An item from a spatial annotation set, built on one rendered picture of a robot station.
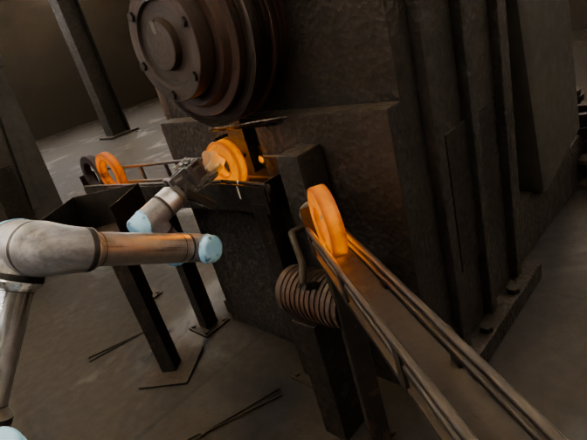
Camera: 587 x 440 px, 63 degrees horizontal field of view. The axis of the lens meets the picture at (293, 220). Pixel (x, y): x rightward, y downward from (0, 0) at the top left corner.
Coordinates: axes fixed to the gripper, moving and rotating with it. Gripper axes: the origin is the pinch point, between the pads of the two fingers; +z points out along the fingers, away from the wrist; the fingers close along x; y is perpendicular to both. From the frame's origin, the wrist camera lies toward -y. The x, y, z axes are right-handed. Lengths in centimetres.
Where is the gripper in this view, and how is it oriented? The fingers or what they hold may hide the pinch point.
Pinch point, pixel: (224, 159)
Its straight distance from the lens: 146.8
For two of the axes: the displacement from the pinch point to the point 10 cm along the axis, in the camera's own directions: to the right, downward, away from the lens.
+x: -7.1, -1.0, 7.0
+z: 5.7, -6.7, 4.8
